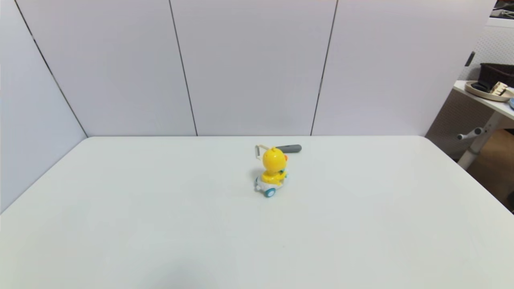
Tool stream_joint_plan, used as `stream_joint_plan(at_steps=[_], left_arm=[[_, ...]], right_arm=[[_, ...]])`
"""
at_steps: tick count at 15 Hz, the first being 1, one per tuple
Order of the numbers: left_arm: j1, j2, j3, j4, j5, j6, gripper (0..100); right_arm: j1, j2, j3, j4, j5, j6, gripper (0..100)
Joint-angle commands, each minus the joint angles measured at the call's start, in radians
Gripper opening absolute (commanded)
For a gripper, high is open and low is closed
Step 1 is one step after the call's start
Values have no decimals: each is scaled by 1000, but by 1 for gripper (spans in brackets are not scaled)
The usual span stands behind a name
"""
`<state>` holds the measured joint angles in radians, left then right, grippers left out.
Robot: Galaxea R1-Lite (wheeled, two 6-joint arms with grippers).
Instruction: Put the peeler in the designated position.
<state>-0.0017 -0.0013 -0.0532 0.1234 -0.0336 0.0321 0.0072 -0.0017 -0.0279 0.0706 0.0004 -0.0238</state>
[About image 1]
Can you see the yellow duck toy car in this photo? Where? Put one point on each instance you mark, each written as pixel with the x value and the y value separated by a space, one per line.
pixel 274 161

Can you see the beige round tray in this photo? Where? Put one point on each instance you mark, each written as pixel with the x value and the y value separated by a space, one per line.
pixel 482 94

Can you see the black item on tray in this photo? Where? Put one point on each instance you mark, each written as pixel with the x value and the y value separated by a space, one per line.
pixel 481 85

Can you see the white side table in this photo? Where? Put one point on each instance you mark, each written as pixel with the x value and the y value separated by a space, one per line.
pixel 488 120

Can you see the cream slotted block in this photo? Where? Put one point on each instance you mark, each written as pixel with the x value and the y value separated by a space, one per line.
pixel 500 88

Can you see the dark brown basket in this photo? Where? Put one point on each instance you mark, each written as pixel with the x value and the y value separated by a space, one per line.
pixel 498 72

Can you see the black wall bracket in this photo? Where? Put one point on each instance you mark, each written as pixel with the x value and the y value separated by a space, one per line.
pixel 470 59

